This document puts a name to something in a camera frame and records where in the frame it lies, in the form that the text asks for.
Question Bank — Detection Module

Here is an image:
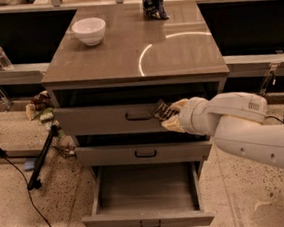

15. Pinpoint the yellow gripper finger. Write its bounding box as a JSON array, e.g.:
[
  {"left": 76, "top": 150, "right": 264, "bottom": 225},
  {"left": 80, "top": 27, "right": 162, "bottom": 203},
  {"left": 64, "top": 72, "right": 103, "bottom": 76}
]
[
  {"left": 169, "top": 98, "right": 188, "bottom": 112},
  {"left": 161, "top": 114, "right": 185, "bottom": 133}
]

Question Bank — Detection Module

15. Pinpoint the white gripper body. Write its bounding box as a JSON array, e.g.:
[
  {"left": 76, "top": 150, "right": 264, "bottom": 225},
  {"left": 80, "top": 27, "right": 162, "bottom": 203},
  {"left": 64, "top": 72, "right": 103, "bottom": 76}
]
[{"left": 178, "top": 97, "right": 212, "bottom": 136}]

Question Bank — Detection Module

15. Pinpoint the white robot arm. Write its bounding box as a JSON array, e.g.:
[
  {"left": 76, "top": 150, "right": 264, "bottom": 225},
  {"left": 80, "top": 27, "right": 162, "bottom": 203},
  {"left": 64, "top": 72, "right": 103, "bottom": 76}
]
[{"left": 162, "top": 92, "right": 284, "bottom": 169}]

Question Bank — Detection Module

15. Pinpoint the middle grey drawer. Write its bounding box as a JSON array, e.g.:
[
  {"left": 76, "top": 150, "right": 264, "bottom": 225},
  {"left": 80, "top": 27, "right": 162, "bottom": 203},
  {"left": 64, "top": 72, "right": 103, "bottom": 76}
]
[{"left": 76, "top": 140, "right": 212, "bottom": 167}]

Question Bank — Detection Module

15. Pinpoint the grey drawer cabinet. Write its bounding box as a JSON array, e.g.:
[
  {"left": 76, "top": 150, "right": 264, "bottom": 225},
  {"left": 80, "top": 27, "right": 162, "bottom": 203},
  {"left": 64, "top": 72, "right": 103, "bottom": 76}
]
[{"left": 34, "top": 0, "right": 239, "bottom": 178}]

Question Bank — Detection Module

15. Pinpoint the bottom grey open drawer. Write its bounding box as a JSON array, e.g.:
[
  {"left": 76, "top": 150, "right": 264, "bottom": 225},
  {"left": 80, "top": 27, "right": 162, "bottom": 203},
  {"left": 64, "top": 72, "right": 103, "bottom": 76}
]
[{"left": 82, "top": 162, "right": 214, "bottom": 227}]

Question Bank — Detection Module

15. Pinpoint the top grey drawer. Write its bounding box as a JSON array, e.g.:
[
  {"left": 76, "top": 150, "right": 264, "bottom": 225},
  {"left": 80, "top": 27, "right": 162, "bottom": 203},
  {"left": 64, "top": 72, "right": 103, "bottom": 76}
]
[{"left": 54, "top": 103, "right": 168, "bottom": 147}]

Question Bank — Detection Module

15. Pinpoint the white ceramic bowl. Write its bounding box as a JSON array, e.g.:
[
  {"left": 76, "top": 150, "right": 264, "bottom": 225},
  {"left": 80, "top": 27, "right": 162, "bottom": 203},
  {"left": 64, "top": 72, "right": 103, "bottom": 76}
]
[{"left": 71, "top": 17, "right": 106, "bottom": 46}]

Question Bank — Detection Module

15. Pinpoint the pile of snack packages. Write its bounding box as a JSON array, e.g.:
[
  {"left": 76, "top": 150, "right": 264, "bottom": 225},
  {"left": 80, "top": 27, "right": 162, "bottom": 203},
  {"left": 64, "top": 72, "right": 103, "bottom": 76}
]
[{"left": 25, "top": 91, "right": 76, "bottom": 159}]

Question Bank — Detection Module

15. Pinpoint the clear plastic water bottle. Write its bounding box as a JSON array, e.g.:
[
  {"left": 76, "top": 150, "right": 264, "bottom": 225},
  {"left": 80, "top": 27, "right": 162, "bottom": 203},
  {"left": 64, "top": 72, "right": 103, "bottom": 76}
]
[{"left": 0, "top": 46, "right": 13, "bottom": 70}]

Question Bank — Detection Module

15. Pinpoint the black floor cable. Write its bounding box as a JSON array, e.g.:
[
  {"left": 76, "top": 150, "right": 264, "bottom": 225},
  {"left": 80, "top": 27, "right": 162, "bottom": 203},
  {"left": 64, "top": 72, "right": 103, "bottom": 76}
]
[{"left": 1, "top": 150, "right": 60, "bottom": 227}]

